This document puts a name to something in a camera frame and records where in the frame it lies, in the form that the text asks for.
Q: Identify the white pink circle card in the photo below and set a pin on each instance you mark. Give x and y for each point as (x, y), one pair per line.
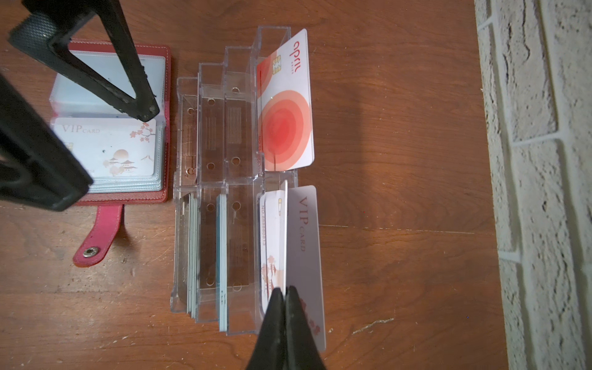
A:
(285, 120)

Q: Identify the white blossom VIP card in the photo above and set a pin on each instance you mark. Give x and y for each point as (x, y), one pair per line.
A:
(304, 262)

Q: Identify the white magnetic stripe card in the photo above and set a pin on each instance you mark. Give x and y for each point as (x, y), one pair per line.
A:
(273, 212)

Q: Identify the red leather card holder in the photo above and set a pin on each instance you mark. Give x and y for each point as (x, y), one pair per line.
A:
(111, 195)

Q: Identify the teal VIP card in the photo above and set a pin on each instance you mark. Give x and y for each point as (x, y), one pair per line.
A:
(222, 261)

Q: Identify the clear acrylic card organizer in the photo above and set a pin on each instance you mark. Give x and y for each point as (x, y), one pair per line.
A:
(218, 153)

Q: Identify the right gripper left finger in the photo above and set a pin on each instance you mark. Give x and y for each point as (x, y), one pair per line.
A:
(269, 351)

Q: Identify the white pagoda VIP card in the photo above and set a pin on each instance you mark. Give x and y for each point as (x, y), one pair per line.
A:
(110, 147)

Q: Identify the black VIP card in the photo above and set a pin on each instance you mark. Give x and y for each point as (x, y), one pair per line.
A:
(189, 216)

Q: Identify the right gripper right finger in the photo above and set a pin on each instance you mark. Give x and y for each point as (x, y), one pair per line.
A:
(301, 351)

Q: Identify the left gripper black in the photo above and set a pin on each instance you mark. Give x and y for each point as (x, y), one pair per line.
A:
(100, 73)

